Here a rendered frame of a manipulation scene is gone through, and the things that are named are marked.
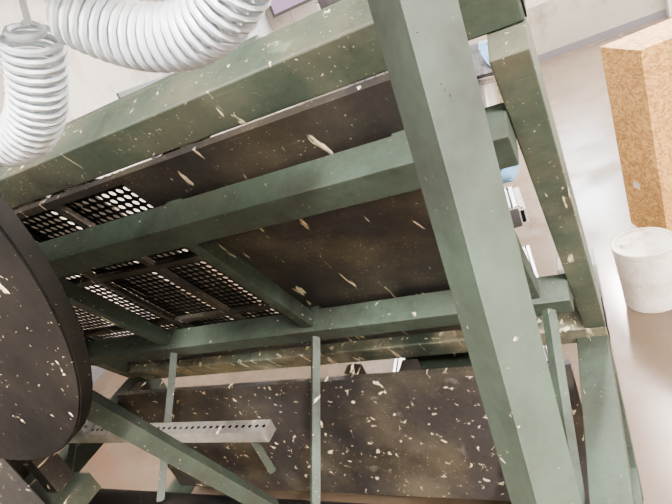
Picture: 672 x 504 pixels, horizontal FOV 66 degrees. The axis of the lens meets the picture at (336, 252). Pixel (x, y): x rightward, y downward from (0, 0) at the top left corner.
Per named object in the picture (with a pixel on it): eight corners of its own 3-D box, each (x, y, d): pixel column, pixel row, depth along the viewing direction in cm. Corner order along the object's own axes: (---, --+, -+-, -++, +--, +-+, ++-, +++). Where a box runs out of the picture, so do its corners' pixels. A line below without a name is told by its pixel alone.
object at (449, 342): (611, 340, 164) (605, 309, 170) (607, 326, 155) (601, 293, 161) (135, 381, 266) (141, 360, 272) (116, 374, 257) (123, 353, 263)
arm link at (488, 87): (489, 182, 214) (466, 47, 202) (524, 178, 204) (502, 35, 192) (476, 189, 206) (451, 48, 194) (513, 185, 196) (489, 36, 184)
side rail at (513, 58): (606, 326, 156) (600, 294, 161) (530, 47, 75) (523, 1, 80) (584, 328, 158) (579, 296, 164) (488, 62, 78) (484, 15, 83)
